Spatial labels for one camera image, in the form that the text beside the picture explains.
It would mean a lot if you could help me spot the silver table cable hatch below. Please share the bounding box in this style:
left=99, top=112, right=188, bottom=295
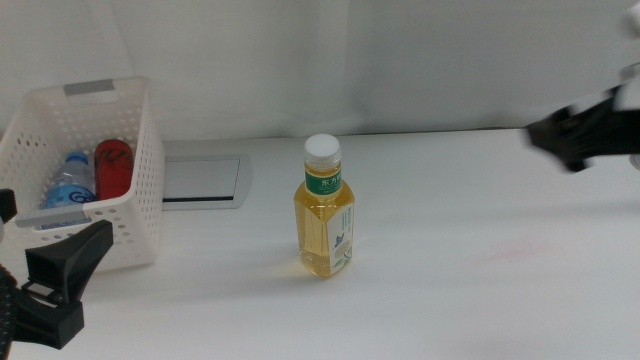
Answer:
left=161, top=153, right=254, bottom=212

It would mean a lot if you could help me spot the red soda can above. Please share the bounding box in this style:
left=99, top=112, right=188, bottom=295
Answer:
left=93, top=138, right=136, bottom=202

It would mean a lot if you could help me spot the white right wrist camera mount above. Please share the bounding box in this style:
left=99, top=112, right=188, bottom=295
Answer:
left=612, top=3, right=640, bottom=112

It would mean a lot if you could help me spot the white perforated plastic basket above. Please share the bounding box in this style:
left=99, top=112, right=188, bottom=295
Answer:
left=0, top=75, right=167, bottom=275

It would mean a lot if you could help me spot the small water bottle blue cap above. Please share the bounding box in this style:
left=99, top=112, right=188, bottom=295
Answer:
left=41, top=150, right=98, bottom=211

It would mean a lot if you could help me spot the yellow tea bottle white cap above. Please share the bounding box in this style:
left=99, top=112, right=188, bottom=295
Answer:
left=293, top=132, right=357, bottom=279

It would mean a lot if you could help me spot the white backdrop curtain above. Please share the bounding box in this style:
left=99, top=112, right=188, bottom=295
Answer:
left=0, top=0, right=640, bottom=142

